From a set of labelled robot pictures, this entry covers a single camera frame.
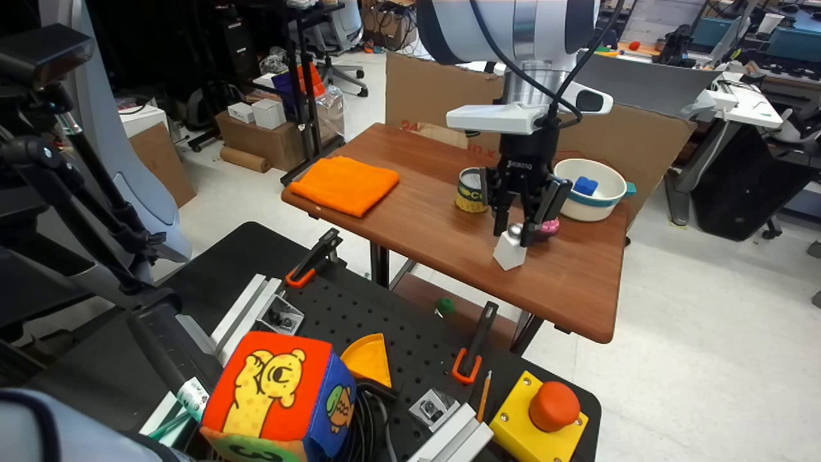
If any black pegboard table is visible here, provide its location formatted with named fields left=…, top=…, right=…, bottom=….
left=24, top=217, right=604, bottom=462

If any orange folded cloth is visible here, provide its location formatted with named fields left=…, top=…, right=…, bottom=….
left=287, top=153, right=402, bottom=221

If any pink toy cupcake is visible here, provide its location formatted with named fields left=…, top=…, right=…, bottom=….
left=534, top=216, right=565, bottom=240

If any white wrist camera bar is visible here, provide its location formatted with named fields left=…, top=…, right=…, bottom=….
left=443, top=82, right=615, bottom=136

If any brown cardboard box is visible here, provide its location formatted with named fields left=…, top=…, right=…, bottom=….
left=212, top=108, right=306, bottom=171
left=125, top=118, right=197, bottom=209

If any orange pencil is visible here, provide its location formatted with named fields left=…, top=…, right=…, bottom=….
left=474, top=366, right=495, bottom=424

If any black camera tripod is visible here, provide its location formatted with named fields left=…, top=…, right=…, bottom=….
left=0, top=23, right=187, bottom=343

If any tin can yellow label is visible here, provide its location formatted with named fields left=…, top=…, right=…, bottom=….
left=452, top=163, right=493, bottom=217

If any fiducial marker card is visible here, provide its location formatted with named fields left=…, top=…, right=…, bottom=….
left=253, top=292, right=306, bottom=338
left=409, top=388, right=462, bottom=433

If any yellow emergency stop box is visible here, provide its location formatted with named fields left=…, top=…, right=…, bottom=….
left=487, top=370, right=593, bottom=462

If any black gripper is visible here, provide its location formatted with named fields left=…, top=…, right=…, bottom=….
left=487, top=125, right=575, bottom=248

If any black clamp orange handle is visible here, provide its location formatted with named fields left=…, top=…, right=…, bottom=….
left=283, top=225, right=346, bottom=289
left=450, top=297, right=500, bottom=388

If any white bowl teal trim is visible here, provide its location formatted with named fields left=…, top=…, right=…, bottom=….
left=552, top=155, right=638, bottom=225

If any orange wedge block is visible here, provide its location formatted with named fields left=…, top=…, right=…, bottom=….
left=339, top=330, right=398, bottom=392

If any brown cardboard panel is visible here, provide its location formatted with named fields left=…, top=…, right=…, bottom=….
left=383, top=50, right=698, bottom=235

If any aluminium extrusion rail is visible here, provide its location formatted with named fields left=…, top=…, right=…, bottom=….
left=409, top=399, right=495, bottom=462
left=137, top=374, right=212, bottom=448
left=210, top=271, right=287, bottom=366

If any cable bundle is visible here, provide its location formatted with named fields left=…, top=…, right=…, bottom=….
left=343, top=380, right=412, bottom=462

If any colourful plush bear cube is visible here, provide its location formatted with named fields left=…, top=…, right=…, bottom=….
left=197, top=329, right=360, bottom=462

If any white salt cellar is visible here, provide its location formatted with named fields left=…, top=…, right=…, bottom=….
left=491, top=222, right=532, bottom=275

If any white top desk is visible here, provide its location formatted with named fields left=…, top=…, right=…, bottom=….
left=664, top=72, right=784, bottom=225

